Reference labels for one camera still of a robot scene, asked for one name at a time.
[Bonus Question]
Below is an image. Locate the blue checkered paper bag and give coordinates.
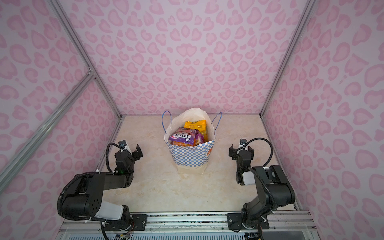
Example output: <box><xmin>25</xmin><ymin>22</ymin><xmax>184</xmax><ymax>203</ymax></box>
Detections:
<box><xmin>162</xmin><ymin>108</ymin><xmax>223</xmax><ymax>175</ymax></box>

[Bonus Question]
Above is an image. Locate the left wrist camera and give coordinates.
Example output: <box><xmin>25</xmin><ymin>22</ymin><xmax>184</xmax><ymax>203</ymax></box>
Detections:
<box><xmin>119</xmin><ymin>140</ymin><xmax>132</xmax><ymax>153</ymax></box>

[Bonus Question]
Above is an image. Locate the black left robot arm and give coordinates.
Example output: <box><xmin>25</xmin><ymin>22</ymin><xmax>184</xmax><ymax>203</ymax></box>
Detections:
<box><xmin>57</xmin><ymin>141</ymin><xmax>144</xmax><ymax>231</ymax></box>

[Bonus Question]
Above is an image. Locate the small orange snack packet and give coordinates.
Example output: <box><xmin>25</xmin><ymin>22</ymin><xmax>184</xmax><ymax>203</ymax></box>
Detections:
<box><xmin>172</xmin><ymin>141</ymin><xmax>195</xmax><ymax>147</ymax></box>

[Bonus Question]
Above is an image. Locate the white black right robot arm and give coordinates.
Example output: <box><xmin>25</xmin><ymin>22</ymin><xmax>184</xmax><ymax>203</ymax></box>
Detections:
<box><xmin>227</xmin><ymin>146</ymin><xmax>296</xmax><ymax>232</ymax></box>

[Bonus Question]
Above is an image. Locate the aluminium corner frame post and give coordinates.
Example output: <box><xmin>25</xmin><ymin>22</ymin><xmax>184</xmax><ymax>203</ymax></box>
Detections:
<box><xmin>47</xmin><ymin>0</ymin><xmax>123</xmax><ymax>120</ymax></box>

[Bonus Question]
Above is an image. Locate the purple grape candy bag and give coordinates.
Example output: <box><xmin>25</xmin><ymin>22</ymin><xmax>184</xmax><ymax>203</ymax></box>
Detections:
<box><xmin>195</xmin><ymin>133</ymin><xmax>205</xmax><ymax>146</ymax></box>

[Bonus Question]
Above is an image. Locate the black corrugated right cable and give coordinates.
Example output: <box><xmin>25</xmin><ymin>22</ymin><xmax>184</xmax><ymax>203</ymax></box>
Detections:
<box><xmin>243</xmin><ymin>137</ymin><xmax>278</xmax><ymax>211</ymax></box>

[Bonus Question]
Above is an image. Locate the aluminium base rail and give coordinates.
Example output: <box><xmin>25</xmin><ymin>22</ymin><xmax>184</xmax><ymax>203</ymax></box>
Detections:
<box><xmin>56</xmin><ymin>210</ymin><xmax>320</xmax><ymax>240</ymax></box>

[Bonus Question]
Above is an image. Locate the yellow orange candy bag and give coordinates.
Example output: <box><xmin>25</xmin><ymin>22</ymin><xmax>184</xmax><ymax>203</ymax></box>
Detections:
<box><xmin>184</xmin><ymin>120</ymin><xmax>208</xmax><ymax>143</ymax></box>

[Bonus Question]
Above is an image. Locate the right aluminium corner post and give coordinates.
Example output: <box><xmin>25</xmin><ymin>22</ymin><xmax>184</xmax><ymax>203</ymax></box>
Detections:
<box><xmin>260</xmin><ymin>0</ymin><xmax>319</xmax><ymax>119</ymax></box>

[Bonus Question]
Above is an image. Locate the purple Fox's candy bag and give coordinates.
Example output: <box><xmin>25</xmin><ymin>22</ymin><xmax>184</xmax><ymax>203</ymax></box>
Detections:
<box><xmin>168</xmin><ymin>128</ymin><xmax>197</xmax><ymax>144</ymax></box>

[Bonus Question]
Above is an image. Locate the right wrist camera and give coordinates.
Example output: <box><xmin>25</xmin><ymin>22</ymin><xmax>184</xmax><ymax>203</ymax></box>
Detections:
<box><xmin>239</xmin><ymin>139</ymin><xmax>247</xmax><ymax>150</ymax></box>

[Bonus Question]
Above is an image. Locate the diagonal aluminium frame bar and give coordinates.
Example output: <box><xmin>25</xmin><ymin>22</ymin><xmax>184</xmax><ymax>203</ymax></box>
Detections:
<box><xmin>1</xmin><ymin>71</ymin><xmax>94</xmax><ymax>193</ymax></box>

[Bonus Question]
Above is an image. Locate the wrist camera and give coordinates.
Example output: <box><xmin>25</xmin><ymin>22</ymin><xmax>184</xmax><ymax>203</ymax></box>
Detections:
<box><xmin>119</xmin><ymin>140</ymin><xmax>132</xmax><ymax>153</ymax></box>
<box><xmin>239</xmin><ymin>139</ymin><xmax>247</xmax><ymax>150</ymax></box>

